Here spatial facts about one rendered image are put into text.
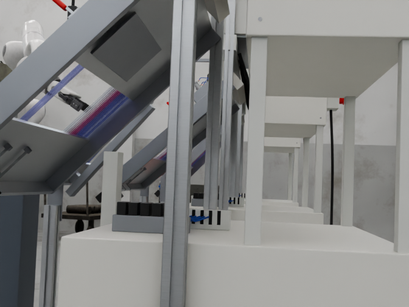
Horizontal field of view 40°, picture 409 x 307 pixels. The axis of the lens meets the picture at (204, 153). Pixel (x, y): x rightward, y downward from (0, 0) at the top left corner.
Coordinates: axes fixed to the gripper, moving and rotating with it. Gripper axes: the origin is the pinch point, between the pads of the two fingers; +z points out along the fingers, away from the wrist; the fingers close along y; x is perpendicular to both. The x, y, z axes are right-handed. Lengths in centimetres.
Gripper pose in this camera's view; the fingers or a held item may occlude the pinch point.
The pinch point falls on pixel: (84, 108)
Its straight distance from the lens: 218.6
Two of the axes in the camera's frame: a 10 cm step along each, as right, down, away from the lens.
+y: 2.2, 0.6, 9.7
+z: 8.0, 5.6, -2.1
